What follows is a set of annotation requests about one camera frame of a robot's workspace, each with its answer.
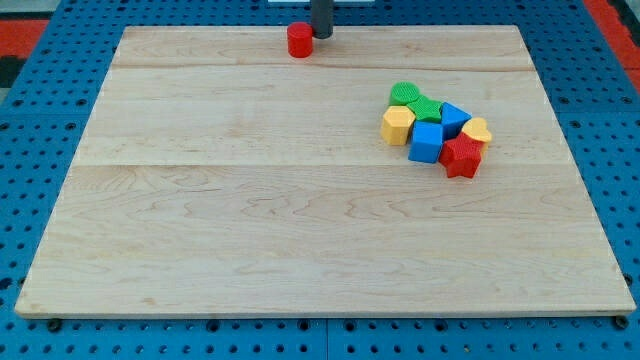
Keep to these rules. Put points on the green circle block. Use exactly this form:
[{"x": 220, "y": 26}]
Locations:
[{"x": 403, "y": 93}]

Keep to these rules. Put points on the green star block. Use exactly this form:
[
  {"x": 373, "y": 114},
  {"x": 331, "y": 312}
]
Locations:
[{"x": 426, "y": 109}]

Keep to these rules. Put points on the red star block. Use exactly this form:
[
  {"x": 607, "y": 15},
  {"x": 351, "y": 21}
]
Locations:
[{"x": 461, "y": 156}]

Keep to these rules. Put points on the yellow hexagon block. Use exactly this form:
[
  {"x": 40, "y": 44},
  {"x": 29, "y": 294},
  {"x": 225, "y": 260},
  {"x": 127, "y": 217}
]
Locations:
[{"x": 397, "y": 122}]

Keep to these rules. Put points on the light wooden board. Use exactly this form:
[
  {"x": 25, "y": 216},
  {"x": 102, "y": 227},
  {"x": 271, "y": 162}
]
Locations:
[{"x": 219, "y": 177}]

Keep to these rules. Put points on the blue cube block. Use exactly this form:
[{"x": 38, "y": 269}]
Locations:
[{"x": 426, "y": 142}]

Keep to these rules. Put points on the blue triangle block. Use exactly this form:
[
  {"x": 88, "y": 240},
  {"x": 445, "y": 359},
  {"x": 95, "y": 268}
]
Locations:
[{"x": 452, "y": 120}]

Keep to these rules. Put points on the red cylinder block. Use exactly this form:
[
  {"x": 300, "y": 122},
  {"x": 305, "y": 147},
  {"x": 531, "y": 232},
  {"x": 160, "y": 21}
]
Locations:
[{"x": 299, "y": 39}]

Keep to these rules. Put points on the yellow heart block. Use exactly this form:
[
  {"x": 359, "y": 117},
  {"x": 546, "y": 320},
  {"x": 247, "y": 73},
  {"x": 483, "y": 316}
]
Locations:
[{"x": 476, "y": 128}]

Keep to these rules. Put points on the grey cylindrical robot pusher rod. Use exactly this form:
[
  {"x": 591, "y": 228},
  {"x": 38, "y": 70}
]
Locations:
[{"x": 322, "y": 18}]

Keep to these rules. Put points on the blue perforated base mat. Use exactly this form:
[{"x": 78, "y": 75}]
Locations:
[{"x": 49, "y": 103}]

